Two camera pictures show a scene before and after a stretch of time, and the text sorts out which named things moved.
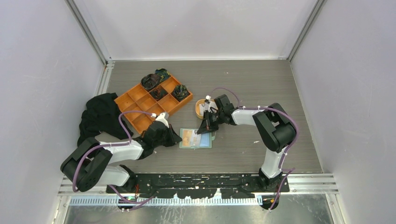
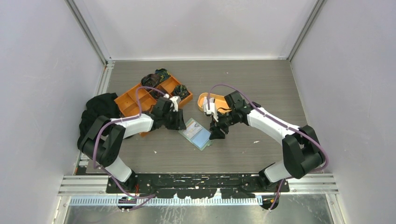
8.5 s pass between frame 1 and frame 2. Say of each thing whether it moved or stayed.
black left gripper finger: moved
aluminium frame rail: stayed
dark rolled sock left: stayed
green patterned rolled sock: stayed
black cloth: stayed
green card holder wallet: moved
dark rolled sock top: stayed
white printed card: moved
